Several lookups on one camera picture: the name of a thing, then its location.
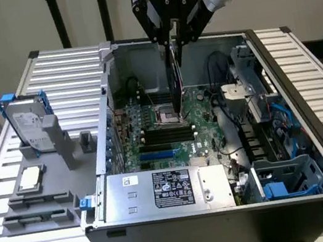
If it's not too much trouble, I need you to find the black RAM slot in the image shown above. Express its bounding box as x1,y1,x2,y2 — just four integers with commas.
145,129,198,149
144,121,197,141

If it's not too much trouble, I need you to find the black expansion slot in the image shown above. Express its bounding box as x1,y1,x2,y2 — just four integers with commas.
137,141,173,156

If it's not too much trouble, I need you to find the blue expansion slot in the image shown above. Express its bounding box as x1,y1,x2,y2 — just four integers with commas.
137,148,175,164

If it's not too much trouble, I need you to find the black stand pole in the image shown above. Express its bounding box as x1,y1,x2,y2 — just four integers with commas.
47,0,73,51
95,0,115,43

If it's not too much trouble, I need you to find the metal CPU socket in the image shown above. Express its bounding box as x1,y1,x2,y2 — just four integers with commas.
151,100,185,128

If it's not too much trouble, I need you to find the green motherboard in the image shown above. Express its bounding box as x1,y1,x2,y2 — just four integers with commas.
110,78,253,199

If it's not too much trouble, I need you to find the silver hard disk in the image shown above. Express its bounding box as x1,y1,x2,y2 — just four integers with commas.
4,95,58,159

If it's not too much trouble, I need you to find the blue disk caddy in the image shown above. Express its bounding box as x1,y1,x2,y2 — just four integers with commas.
0,84,62,162

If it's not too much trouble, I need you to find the grey power supply unit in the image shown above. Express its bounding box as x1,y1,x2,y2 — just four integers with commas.
96,154,237,230

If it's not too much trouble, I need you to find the grey parts rack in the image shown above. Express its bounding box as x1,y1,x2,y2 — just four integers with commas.
0,107,115,240

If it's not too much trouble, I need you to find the blue case latch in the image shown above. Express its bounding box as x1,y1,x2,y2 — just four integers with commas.
77,194,96,211

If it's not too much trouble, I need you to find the silver CPU chip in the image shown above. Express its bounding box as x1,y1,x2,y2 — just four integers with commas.
14,165,47,194

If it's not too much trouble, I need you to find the black open PC case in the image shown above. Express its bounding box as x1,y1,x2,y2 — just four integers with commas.
52,3,323,242

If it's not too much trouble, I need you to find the grey metal drive bracket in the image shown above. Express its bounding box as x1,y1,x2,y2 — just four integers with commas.
213,40,284,130

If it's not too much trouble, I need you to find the blue wire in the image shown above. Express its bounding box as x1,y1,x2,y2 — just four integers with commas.
266,96,310,167

